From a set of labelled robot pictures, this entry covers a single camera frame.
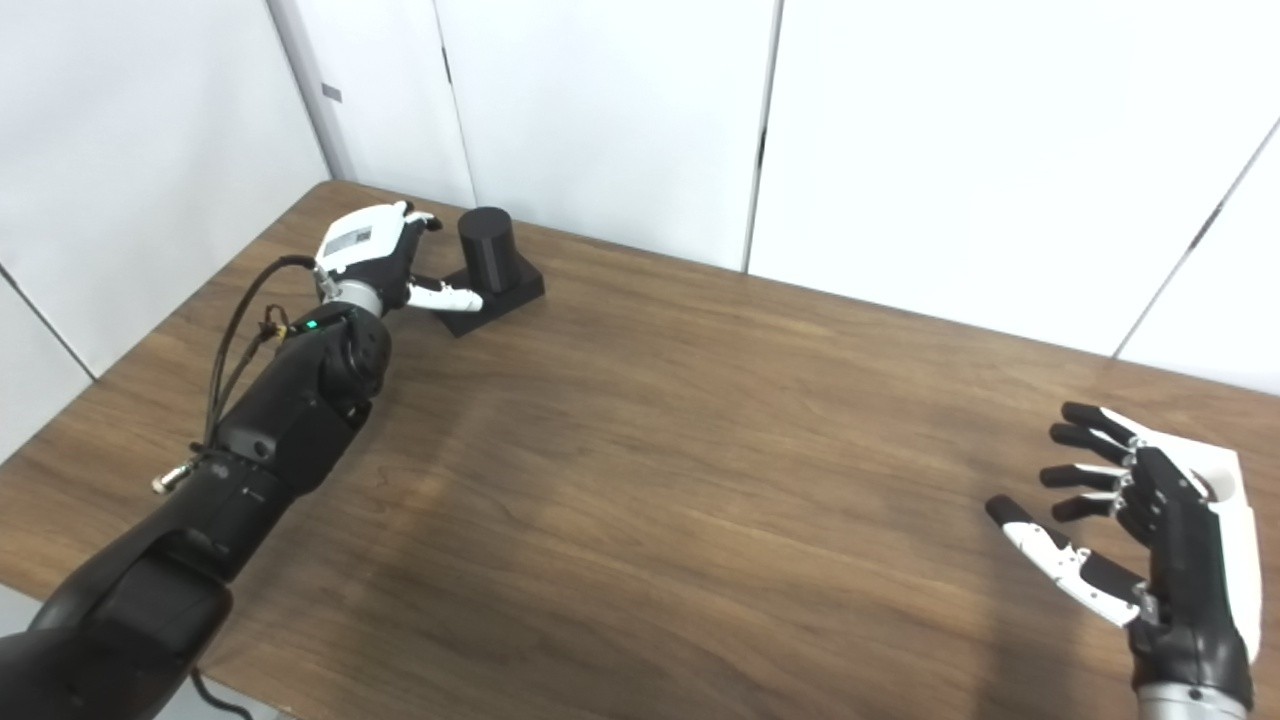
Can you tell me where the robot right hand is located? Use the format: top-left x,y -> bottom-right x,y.
985,402 -> 1263,713

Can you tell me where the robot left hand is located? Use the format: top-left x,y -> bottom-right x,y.
315,201 -> 484,314

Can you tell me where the black cylinder peg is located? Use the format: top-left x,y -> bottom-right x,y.
435,207 -> 546,338

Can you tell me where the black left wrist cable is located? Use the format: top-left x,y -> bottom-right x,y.
150,255 -> 321,496

